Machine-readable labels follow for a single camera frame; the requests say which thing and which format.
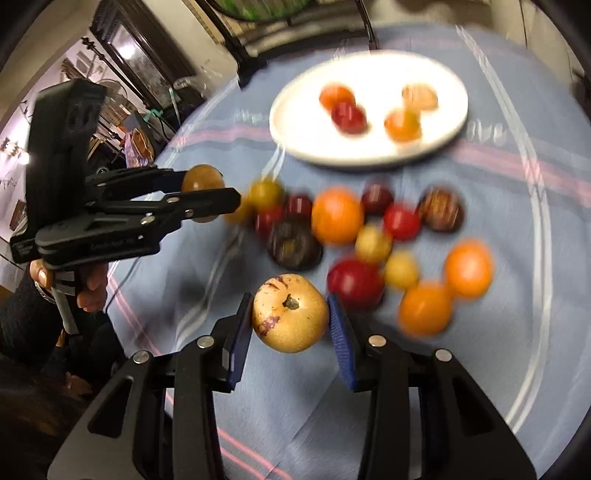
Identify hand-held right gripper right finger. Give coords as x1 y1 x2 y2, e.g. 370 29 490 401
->
327 294 539 480

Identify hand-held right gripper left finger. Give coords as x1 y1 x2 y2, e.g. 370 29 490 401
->
46 292 254 480

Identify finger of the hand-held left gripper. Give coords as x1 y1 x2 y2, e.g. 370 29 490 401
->
85 167 189 201
90 187 242 236

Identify olive yellow cherry tomato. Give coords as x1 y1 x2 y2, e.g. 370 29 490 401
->
181 164 225 224

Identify large pale yellow fruit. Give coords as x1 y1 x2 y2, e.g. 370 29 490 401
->
252 273 330 354

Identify green yellow cherry tomato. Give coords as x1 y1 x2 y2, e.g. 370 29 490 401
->
248 178 284 210

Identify small red cherry tomato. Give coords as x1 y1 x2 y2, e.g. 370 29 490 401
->
255 208 284 238

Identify large red plum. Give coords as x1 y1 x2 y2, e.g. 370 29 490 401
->
327 259 385 310

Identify dark purple round fruit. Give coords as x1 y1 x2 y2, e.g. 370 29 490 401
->
266 217 323 271

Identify large orange tomato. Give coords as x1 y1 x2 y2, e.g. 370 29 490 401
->
398 282 453 336

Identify white oval plate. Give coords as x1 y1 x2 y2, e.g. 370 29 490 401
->
269 50 469 167

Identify orange mandarin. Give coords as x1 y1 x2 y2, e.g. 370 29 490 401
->
444 240 495 298
311 187 365 246

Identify person's left forearm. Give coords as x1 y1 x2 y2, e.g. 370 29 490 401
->
0 277 125 393

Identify person's left hand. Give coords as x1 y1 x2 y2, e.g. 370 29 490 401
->
28 258 109 315

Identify purple orange bag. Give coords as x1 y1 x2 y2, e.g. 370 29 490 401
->
122 129 155 167

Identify small dark red tomato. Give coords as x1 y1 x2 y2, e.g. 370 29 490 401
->
283 194 315 220

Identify electric fan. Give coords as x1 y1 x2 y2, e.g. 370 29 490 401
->
95 78 127 109

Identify clear plastic bag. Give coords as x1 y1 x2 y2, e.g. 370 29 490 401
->
173 76 208 100

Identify dark wooden glass cabinet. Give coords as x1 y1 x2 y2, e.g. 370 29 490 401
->
90 0 199 121

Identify blue striped tablecloth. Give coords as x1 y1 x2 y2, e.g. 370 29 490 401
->
104 23 591 480

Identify dark red plum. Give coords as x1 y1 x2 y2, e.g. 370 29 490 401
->
360 182 394 215

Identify small orange cherry tomato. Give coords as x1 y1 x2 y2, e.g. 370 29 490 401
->
384 108 422 142

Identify pale striped fruit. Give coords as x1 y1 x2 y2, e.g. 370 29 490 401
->
402 84 438 110

